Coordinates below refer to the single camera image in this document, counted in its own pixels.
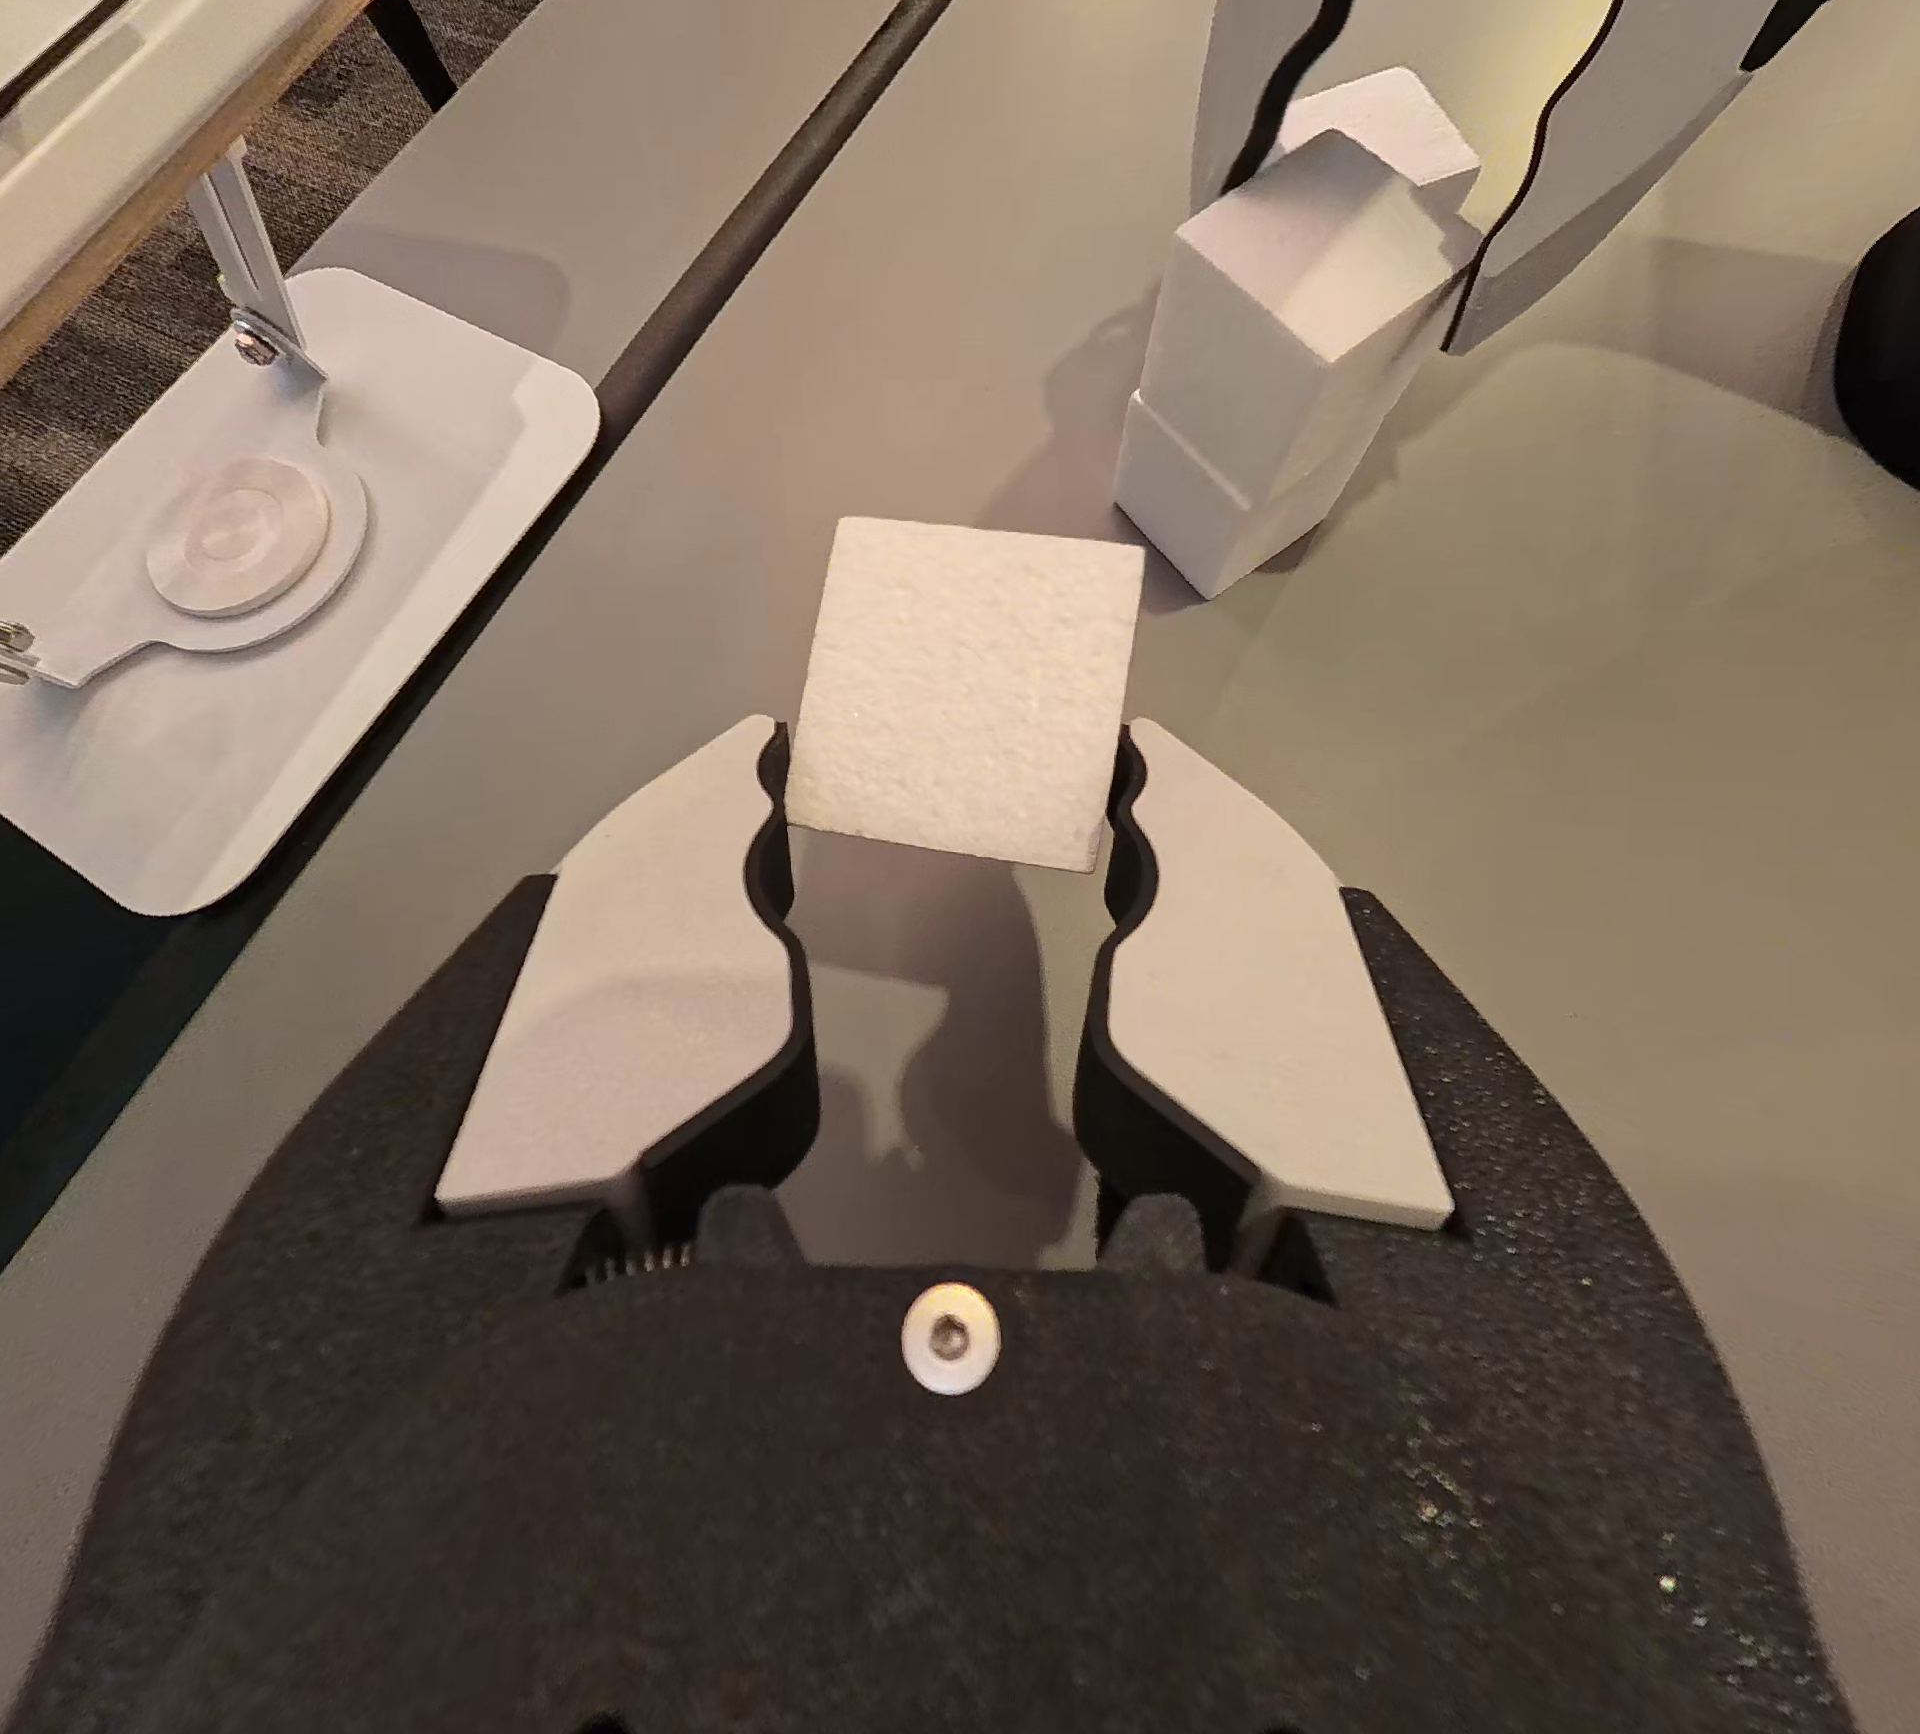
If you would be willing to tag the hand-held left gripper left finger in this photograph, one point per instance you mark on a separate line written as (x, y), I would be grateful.
(628, 1016)

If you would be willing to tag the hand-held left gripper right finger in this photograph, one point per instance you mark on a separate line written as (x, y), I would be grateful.
(1274, 1016)

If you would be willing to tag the white foam cube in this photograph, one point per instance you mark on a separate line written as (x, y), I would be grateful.
(960, 683)
(1214, 488)
(1289, 293)
(1394, 121)

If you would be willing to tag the black wrist rest pad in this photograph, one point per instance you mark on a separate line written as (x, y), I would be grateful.
(1889, 369)

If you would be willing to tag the wooden board document stand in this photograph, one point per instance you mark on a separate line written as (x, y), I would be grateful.
(374, 488)

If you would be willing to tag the black table leg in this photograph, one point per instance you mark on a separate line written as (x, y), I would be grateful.
(412, 45)

